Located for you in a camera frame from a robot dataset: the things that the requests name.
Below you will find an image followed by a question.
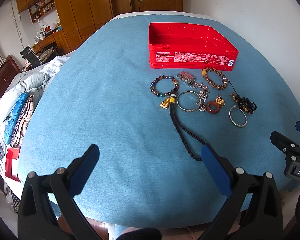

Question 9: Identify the multicolour bead bracelet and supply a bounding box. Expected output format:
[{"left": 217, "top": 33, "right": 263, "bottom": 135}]
[{"left": 150, "top": 75, "right": 180, "bottom": 98}]

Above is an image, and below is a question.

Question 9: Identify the wooden wardrobe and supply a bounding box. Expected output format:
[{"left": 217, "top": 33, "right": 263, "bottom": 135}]
[{"left": 17, "top": 0, "right": 134, "bottom": 50}]

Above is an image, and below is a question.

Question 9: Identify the small silver bangle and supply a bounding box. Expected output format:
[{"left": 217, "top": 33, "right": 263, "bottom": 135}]
[{"left": 229, "top": 105, "right": 248, "bottom": 128}]

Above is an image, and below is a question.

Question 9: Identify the red tin box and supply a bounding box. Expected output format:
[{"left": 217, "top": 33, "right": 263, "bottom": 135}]
[{"left": 148, "top": 22, "right": 239, "bottom": 72}]

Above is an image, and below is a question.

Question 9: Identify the bed with piled bedding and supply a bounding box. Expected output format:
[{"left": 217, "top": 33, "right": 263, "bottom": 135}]
[{"left": 0, "top": 52, "right": 73, "bottom": 199}]

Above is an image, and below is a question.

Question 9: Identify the gold pendant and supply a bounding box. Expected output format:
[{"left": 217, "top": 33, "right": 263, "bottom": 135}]
[{"left": 215, "top": 94, "right": 225, "bottom": 108}]

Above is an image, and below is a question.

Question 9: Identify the red cardboard box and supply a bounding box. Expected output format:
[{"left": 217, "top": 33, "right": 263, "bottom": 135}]
[{"left": 5, "top": 148, "right": 20, "bottom": 182}]

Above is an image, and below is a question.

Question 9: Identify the black cord gold pendant necklace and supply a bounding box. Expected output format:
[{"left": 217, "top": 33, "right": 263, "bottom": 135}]
[{"left": 159, "top": 93, "right": 207, "bottom": 162}]

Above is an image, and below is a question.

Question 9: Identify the blue table cloth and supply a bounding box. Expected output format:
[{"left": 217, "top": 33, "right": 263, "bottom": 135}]
[{"left": 18, "top": 15, "right": 300, "bottom": 228}]

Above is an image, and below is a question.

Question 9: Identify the black office chair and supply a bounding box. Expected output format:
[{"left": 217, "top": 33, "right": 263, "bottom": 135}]
[{"left": 20, "top": 46, "right": 57, "bottom": 68}]

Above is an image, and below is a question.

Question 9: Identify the large silver bangle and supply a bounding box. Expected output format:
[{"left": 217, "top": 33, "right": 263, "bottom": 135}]
[{"left": 177, "top": 90, "right": 202, "bottom": 113}]

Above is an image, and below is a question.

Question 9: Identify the silver chain necklace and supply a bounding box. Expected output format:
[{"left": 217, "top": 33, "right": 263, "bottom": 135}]
[{"left": 193, "top": 81, "right": 210, "bottom": 112}]

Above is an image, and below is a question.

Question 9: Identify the black small bead necklace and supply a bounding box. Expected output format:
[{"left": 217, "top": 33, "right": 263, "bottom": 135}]
[{"left": 229, "top": 81, "right": 257, "bottom": 116}]

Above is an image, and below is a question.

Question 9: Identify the brown wooden bead bracelet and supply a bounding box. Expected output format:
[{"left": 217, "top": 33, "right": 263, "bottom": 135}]
[{"left": 201, "top": 67, "right": 230, "bottom": 91}]

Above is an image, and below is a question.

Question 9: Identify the wooden desk with shelves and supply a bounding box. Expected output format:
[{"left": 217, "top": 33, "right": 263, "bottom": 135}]
[{"left": 28, "top": 0, "right": 72, "bottom": 55}]

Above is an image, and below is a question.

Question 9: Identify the amber red jade ring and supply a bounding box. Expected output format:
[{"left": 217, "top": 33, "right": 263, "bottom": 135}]
[{"left": 205, "top": 100, "right": 221, "bottom": 115}]

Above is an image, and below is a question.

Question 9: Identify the silver metal wristwatch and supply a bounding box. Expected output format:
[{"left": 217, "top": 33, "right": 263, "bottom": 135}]
[{"left": 177, "top": 72, "right": 199, "bottom": 89}]

